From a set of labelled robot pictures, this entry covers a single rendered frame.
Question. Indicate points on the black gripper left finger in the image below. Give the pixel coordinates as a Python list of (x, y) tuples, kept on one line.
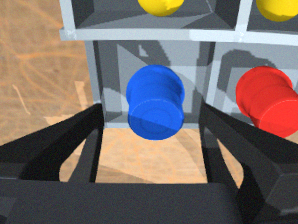
[(39, 155)]

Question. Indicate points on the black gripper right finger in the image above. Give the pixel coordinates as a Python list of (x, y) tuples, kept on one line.
[(269, 190)]

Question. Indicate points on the yellow ball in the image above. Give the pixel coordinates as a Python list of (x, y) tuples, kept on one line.
[(160, 7), (278, 10)]

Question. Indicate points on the grey bank of square funnels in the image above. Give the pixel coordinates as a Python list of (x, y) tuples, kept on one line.
[(123, 38)]

